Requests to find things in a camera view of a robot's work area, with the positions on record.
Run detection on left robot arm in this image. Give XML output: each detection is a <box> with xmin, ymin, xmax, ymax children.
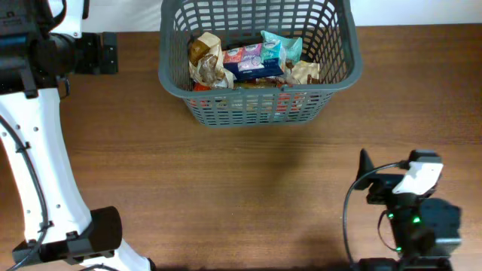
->
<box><xmin>1</xmin><ymin>0</ymin><xmax>155</xmax><ymax>270</ymax></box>

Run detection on light blue tissue packet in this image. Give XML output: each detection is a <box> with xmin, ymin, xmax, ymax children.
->
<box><xmin>261</xmin><ymin>30</ymin><xmax>303</xmax><ymax>65</ymax></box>

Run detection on dark grey plastic basket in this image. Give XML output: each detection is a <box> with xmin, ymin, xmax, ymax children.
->
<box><xmin>158</xmin><ymin>0</ymin><xmax>362</xmax><ymax>126</ymax></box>

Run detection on beige cookie bag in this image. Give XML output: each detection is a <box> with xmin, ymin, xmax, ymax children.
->
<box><xmin>188</xmin><ymin>32</ymin><xmax>235</xmax><ymax>89</ymax></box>
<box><xmin>285</xmin><ymin>61</ymin><xmax>320</xmax><ymax>85</ymax></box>

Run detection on red San Remo pasta pack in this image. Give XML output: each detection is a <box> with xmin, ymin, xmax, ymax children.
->
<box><xmin>193</xmin><ymin>75</ymin><xmax>293</xmax><ymax>92</ymax></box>

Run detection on Kleenex tissue multipack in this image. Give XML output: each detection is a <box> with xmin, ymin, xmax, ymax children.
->
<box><xmin>223</xmin><ymin>39</ymin><xmax>286</xmax><ymax>81</ymax></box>

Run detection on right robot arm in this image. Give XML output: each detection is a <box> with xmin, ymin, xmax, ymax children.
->
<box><xmin>350</xmin><ymin>149</ymin><xmax>462</xmax><ymax>270</ymax></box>

